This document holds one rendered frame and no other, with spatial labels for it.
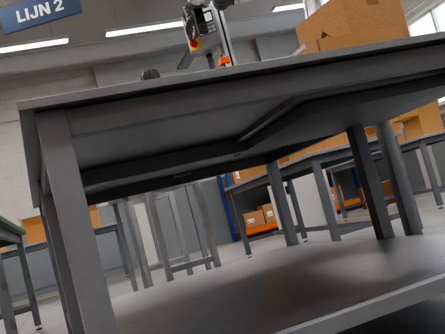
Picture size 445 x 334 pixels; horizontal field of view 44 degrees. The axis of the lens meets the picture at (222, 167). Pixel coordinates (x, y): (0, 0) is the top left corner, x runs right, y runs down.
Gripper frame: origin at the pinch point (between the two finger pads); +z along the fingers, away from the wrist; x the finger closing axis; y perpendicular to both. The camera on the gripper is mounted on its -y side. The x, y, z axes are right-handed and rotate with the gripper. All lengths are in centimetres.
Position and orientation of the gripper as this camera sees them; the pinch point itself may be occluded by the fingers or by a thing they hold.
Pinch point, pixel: (192, 40)
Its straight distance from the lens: 265.1
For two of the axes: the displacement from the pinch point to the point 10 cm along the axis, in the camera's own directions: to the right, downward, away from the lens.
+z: -1.5, 6.3, 7.6
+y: -3.7, -7.5, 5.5
